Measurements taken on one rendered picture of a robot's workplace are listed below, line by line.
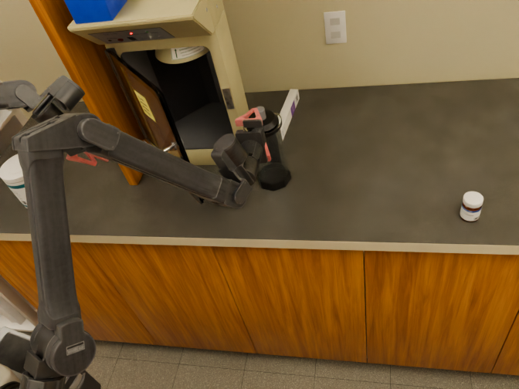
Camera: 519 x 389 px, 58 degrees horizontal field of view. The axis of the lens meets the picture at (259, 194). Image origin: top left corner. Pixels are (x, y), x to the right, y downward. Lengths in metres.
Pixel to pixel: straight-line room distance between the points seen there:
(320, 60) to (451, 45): 0.44
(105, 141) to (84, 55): 0.58
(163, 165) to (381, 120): 0.88
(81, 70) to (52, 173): 0.58
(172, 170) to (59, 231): 0.25
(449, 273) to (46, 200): 1.07
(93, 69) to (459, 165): 1.07
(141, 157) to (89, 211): 0.71
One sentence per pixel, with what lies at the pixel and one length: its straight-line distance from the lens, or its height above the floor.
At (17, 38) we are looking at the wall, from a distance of 2.14.
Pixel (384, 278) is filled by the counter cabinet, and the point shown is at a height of 0.72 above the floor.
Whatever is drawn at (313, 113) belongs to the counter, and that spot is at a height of 0.94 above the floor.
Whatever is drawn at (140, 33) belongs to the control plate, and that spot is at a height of 1.46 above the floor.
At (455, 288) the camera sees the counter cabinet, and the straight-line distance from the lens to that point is 1.51.
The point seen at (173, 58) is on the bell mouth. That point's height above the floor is 1.33.
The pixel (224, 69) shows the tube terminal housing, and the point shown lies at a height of 1.30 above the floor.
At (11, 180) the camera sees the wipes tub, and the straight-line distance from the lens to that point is 1.64.
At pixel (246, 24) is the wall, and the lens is 1.72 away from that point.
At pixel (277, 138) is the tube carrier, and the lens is 1.30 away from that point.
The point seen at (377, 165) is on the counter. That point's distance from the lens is 1.46.
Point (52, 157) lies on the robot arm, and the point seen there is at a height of 1.51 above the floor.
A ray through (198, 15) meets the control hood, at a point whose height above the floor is 1.49.
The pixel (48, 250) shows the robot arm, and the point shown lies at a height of 1.40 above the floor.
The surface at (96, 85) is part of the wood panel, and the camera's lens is 1.42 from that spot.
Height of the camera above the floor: 1.96
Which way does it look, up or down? 46 degrees down
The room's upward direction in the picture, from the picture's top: 15 degrees counter-clockwise
